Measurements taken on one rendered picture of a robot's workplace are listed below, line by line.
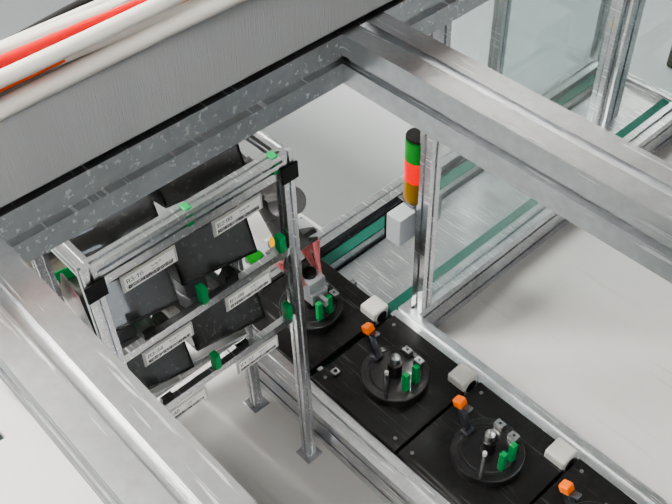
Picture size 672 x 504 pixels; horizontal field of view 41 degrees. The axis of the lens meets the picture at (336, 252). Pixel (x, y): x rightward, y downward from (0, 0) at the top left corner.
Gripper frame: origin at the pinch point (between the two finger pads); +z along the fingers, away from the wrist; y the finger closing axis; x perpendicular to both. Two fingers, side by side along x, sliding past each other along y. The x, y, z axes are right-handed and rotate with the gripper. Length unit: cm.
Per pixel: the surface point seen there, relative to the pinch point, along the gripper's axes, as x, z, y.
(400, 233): -18.4, -1.5, 13.2
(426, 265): -14.0, 8.6, 18.1
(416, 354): -13.6, 22.9, 6.3
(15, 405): 39, -4, -58
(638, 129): -2, 18, 105
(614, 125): 7, 16, 107
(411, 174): -26.0, -11.9, 16.7
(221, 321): -28.2, -9.7, -31.6
